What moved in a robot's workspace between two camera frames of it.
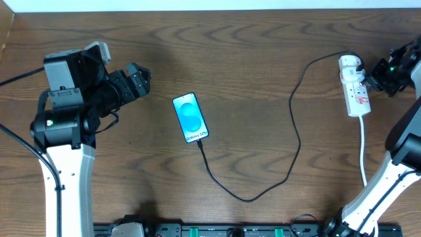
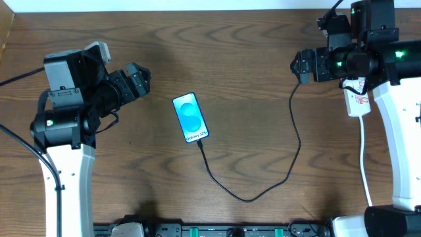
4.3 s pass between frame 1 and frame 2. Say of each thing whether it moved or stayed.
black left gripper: stayed
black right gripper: moved
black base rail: stayed
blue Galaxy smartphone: stayed
